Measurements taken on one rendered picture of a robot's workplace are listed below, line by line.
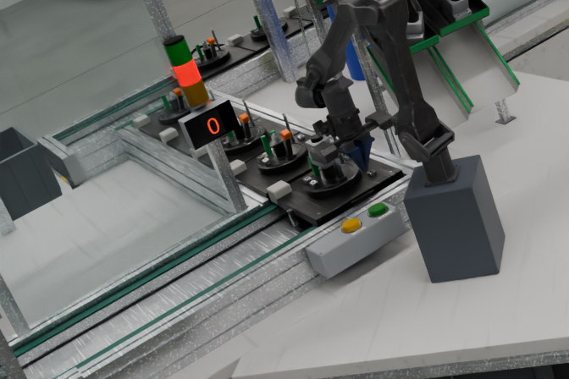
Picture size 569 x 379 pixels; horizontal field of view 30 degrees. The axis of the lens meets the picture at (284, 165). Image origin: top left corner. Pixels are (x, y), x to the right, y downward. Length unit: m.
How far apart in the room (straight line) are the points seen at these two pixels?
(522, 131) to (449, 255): 0.64
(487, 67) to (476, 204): 0.62
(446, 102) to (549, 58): 0.94
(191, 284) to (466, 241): 0.66
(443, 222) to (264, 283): 0.41
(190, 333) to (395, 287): 0.43
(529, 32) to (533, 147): 0.81
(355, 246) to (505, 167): 0.48
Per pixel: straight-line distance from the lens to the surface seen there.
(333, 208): 2.36
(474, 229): 2.10
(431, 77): 2.56
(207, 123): 2.41
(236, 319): 2.25
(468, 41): 2.65
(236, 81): 3.62
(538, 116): 2.76
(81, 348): 2.38
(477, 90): 2.58
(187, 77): 2.38
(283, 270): 2.27
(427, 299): 2.14
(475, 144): 2.70
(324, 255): 2.22
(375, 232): 2.27
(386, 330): 2.09
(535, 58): 3.38
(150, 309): 2.40
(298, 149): 2.69
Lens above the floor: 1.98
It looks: 22 degrees down
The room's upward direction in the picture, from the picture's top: 21 degrees counter-clockwise
